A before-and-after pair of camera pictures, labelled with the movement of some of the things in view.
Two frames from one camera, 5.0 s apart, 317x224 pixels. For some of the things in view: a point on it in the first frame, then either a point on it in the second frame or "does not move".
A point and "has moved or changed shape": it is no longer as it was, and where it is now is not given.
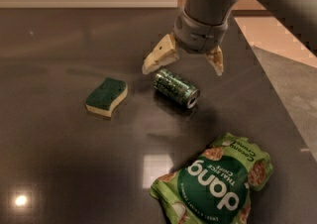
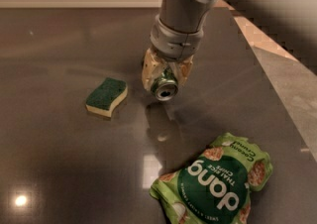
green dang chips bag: x=215 y=187 does not move
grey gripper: x=198 y=35 to x=173 y=44
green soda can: x=176 y=88 has moved or changed shape
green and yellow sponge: x=102 y=99 does not move
